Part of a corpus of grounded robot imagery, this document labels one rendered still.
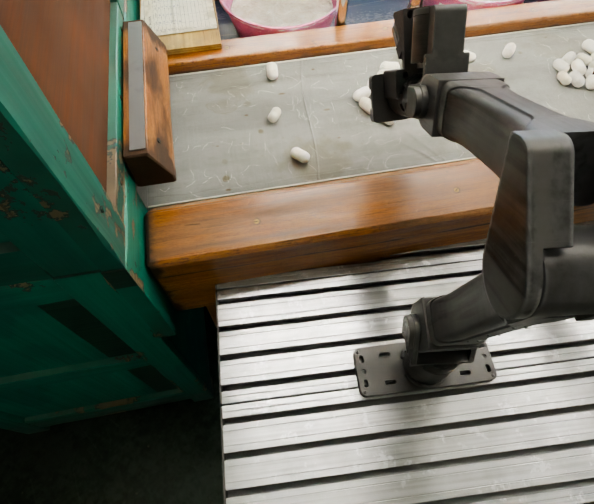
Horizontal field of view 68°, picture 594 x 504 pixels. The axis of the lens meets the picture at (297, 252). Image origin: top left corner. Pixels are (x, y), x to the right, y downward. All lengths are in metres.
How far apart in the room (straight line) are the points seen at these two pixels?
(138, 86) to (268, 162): 0.23
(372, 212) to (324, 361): 0.23
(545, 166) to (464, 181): 0.45
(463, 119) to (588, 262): 0.19
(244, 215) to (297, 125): 0.22
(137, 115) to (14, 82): 0.30
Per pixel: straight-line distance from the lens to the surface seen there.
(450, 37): 0.57
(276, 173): 0.75
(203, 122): 0.84
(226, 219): 0.67
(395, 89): 0.63
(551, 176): 0.32
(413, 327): 0.57
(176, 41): 0.96
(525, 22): 1.11
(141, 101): 0.72
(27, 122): 0.42
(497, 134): 0.40
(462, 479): 0.69
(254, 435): 0.66
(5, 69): 0.41
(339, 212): 0.68
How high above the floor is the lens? 1.33
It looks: 62 degrees down
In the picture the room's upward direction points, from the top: straight up
